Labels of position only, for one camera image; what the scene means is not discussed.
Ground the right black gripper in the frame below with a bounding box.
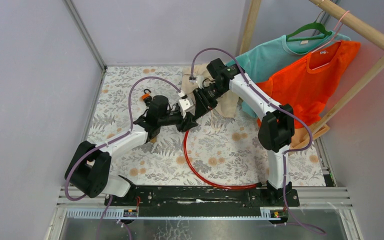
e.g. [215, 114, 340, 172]
[192, 82, 227, 120]

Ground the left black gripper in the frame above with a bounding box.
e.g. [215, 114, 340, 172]
[157, 107, 198, 133]

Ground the red cable lock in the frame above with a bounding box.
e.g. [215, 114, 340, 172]
[182, 129, 263, 191]

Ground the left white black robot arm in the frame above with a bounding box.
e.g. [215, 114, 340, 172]
[64, 95, 196, 206]

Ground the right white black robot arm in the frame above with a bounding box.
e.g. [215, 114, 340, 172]
[192, 58, 295, 206]

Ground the beige crumpled cloth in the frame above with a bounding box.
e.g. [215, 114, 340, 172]
[181, 64, 239, 118]

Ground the floral patterned mat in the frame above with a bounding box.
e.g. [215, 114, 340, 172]
[74, 65, 327, 187]

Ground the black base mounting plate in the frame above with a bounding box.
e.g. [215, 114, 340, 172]
[104, 185, 300, 218]

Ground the orange t-shirt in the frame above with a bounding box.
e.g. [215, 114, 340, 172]
[257, 40, 361, 129]

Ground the green clothes hanger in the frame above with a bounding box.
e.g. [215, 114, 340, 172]
[286, 9, 333, 43]

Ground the pink clothes hanger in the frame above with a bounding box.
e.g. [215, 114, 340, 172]
[311, 10, 350, 54]

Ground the wooden clothes rack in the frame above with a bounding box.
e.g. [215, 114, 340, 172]
[239, 0, 384, 134]

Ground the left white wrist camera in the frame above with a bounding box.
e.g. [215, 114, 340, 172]
[178, 97, 195, 118]

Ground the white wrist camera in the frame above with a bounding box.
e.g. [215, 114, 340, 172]
[188, 75, 212, 90]
[178, 97, 195, 118]

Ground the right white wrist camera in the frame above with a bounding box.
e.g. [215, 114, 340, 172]
[188, 75, 212, 90]

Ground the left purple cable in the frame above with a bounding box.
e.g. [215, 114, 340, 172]
[64, 76, 183, 240]

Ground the aluminium frame rail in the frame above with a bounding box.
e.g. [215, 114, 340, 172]
[62, 0, 107, 71]

